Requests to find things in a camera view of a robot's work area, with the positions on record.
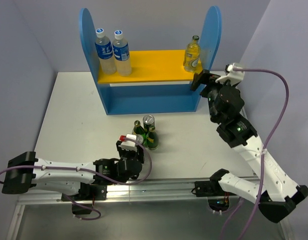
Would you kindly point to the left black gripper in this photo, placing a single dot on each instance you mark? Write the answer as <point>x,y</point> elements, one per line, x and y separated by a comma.
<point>140,151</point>

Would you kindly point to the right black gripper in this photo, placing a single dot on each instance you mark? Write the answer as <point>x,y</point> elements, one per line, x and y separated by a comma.
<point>205,77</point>

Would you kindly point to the clear soda bottle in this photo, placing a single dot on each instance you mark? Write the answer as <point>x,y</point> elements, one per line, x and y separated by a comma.
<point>192,55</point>

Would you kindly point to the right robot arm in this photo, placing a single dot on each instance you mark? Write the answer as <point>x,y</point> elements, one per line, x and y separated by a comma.
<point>280,194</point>

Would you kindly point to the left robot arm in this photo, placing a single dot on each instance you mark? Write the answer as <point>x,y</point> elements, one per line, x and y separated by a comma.
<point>27,171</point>

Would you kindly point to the blue and yellow shelf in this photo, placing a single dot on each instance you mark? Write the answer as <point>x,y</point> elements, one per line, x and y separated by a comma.
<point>158,82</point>

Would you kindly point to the right green glass bottle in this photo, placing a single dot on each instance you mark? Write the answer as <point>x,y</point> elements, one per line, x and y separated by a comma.
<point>152,139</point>

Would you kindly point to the green glass bottle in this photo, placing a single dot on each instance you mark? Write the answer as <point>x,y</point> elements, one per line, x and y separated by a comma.
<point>152,139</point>
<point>138,130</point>

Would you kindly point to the left green glass bottle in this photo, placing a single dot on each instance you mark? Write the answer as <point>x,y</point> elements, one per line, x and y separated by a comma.
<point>138,130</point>

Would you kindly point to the rear black drink can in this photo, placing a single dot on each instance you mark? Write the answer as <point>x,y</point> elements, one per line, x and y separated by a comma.
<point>148,120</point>

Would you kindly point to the right blue-label water bottle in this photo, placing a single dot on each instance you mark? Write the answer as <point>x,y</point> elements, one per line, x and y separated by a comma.
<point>121,54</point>

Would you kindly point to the blue-label water bottle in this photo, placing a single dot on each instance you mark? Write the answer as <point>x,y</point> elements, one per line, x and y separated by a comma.
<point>121,54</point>
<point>105,52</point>

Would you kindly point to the left blue-label water bottle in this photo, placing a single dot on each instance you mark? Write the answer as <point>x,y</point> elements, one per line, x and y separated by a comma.
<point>105,52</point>

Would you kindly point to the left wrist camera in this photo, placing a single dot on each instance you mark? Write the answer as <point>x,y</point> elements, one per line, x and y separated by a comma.
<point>130,142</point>

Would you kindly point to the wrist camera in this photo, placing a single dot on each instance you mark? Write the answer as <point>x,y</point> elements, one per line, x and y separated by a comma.
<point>130,142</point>
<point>234,74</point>

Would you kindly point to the aluminium front rail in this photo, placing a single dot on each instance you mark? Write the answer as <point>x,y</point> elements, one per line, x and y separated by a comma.
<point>147,191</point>

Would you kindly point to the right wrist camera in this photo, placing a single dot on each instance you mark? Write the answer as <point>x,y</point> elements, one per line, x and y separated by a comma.
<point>234,74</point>

